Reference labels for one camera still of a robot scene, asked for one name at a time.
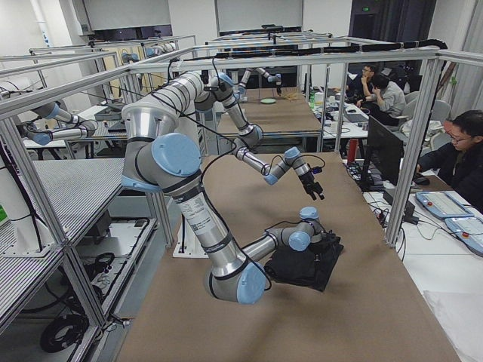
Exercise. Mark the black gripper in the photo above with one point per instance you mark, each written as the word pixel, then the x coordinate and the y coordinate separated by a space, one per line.
pixel 310 184
pixel 325 245

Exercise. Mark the black graphic t-shirt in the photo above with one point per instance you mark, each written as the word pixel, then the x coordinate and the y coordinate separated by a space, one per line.
pixel 309 268

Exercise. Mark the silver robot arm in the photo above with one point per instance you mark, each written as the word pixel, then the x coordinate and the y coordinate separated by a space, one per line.
pixel 159 159
pixel 249 134

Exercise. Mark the black Huawei monitor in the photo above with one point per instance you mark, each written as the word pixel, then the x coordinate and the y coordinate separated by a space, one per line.
pixel 384 152

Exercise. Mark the green plate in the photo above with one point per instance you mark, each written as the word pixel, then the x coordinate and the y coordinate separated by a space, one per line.
pixel 268 101

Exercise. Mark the person in black shirt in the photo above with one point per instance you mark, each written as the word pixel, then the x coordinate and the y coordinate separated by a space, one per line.
pixel 361 86

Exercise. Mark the teach pendant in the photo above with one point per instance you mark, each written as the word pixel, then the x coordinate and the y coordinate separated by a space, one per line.
pixel 442 205
pixel 468 230

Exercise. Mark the person in grey hoodie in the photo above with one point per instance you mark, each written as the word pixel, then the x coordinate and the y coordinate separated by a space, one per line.
pixel 386 102

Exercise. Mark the person in dark jacket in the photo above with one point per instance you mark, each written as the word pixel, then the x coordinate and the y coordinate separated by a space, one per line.
pixel 459 162

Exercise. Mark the white paper sheet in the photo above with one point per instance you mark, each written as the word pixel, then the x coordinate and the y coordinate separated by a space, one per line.
pixel 460 315

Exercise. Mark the aluminium equipment rack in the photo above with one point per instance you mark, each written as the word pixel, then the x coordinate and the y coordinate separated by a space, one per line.
pixel 69 196

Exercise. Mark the aluminium frame post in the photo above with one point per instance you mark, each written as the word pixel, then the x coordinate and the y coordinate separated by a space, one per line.
pixel 423 108

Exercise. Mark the overhead aluminium frame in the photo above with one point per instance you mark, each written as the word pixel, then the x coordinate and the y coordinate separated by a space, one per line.
pixel 232 54

